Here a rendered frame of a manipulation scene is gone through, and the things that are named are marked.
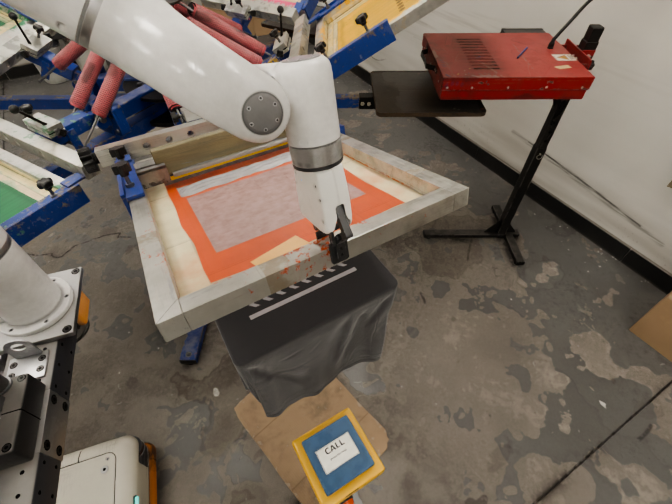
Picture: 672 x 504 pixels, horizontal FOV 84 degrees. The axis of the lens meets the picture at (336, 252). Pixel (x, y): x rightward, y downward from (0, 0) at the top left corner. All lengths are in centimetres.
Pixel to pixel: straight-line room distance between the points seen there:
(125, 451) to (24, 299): 96
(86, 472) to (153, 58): 147
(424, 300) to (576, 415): 84
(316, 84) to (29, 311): 62
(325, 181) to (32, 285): 53
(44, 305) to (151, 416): 122
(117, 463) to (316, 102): 143
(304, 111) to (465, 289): 185
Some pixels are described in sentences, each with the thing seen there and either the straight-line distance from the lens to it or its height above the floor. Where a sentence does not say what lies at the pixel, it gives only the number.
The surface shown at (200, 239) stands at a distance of 81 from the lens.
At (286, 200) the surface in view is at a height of 117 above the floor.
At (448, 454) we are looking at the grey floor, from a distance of 183.
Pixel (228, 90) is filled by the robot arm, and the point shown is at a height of 155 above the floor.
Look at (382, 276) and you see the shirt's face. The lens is 99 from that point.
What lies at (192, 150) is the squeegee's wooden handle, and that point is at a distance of 109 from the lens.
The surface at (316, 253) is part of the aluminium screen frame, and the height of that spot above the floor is 127.
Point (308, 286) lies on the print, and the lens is 96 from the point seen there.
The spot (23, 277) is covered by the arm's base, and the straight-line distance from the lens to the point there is 80.
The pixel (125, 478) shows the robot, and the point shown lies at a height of 27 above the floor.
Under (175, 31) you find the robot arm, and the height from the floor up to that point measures 160.
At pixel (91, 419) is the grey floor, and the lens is 210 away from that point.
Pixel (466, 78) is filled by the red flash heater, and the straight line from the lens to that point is 162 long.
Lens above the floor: 173
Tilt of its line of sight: 49 degrees down
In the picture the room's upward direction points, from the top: straight up
